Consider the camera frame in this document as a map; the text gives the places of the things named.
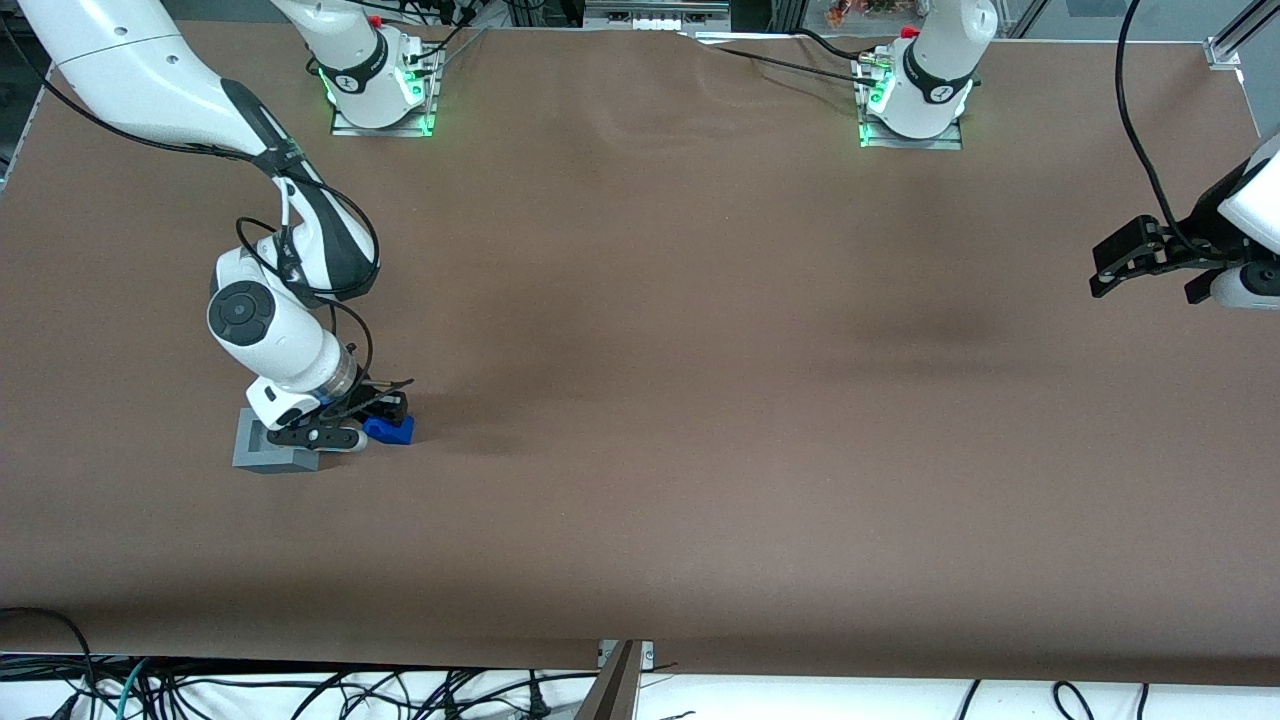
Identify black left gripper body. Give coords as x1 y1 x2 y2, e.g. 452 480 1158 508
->
1165 218 1251 269

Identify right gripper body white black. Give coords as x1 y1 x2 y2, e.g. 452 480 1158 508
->
247 377 376 431

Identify gray square base block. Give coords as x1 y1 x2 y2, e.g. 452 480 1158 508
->
232 408 321 474

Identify aluminium corner profile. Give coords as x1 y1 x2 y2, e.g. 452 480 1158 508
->
1205 0 1280 71

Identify brown table mat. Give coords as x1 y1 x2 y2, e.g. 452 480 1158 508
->
0 22 1280 686

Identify orange background items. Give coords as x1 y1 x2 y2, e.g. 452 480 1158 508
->
825 0 906 28

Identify dark metal beam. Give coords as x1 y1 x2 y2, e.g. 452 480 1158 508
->
575 642 641 720

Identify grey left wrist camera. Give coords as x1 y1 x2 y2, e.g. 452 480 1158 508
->
1208 262 1280 311

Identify thick black hanging cable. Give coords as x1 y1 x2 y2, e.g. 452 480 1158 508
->
1114 0 1216 256

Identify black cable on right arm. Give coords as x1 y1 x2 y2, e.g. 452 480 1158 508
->
0 20 383 401

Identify black tangled floor cable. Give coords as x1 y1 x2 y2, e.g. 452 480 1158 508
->
410 668 601 720
285 668 363 720

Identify teal floor cable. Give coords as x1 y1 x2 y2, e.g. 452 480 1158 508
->
114 658 153 720

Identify black looped floor cable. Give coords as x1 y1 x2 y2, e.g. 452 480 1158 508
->
0 606 97 720

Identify black cable on mat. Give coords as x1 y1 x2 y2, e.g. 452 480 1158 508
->
795 27 863 61
680 30 881 79

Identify thin cable at arm base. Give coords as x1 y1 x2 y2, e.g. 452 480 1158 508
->
405 20 491 73

